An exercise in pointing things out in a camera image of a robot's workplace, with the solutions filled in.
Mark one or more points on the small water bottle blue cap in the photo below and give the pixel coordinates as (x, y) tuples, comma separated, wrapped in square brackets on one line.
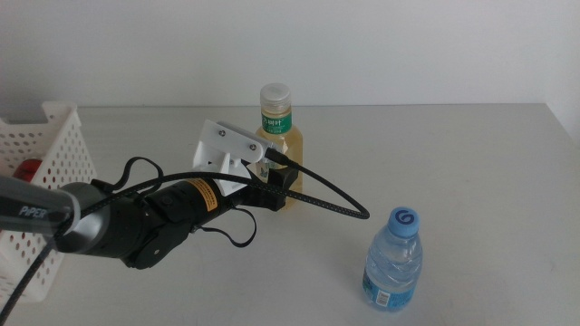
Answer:
[(394, 258)]

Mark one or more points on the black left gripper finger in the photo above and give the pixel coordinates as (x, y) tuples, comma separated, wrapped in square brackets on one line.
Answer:
[(284, 176)]

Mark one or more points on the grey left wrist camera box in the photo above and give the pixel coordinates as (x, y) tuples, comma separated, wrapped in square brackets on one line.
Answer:
[(244, 133)]

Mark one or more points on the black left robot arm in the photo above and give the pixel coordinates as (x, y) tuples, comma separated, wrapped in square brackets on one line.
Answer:
[(118, 226)]

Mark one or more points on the red soda can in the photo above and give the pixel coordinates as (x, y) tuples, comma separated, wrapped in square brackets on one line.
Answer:
[(27, 169)]

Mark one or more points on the yellow tea bottle green label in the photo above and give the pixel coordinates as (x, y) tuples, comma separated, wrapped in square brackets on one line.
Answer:
[(276, 122)]

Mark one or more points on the white perforated plastic basket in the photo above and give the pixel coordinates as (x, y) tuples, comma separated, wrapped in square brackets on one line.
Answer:
[(68, 149)]

